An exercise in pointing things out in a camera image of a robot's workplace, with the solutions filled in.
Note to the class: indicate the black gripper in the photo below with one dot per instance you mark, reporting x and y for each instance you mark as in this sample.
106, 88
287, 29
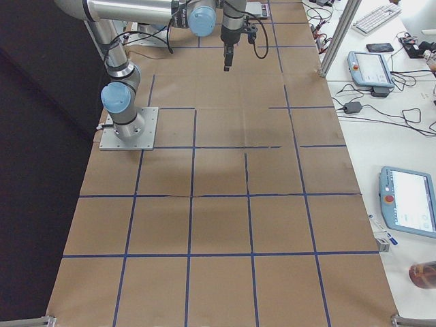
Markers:
228, 38

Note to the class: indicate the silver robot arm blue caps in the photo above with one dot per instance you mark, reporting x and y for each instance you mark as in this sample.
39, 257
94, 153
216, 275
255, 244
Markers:
199, 16

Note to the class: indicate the black power adapter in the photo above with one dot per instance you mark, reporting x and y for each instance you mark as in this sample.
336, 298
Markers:
352, 107

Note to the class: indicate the white computer keyboard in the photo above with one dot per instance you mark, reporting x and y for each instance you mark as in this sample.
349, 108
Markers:
376, 18

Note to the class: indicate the upper teach pendant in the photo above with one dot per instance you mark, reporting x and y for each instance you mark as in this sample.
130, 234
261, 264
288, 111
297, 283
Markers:
369, 69

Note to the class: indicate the teach pendant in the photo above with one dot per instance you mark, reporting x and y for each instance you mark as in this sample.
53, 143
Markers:
369, 69
407, 201

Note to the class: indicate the black smartphone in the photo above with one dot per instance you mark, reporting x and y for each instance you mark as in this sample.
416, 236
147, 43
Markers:
380, 47

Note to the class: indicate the brown cardboard table cover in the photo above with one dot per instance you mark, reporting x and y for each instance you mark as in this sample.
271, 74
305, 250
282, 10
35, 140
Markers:
246, 213

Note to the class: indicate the lower teach pendant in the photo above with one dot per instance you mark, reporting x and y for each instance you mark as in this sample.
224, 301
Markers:
407, 201

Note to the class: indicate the brown glass bottle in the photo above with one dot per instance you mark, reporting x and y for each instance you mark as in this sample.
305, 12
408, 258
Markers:
423, 275

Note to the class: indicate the aluminium frame post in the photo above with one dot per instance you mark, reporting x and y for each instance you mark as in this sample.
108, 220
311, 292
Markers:
338, 36

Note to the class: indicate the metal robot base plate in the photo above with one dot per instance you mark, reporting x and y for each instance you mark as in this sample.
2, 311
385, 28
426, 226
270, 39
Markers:
138, 135

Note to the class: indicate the small grey metal bracket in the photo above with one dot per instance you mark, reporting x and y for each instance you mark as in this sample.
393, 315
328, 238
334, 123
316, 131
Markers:
383, 245

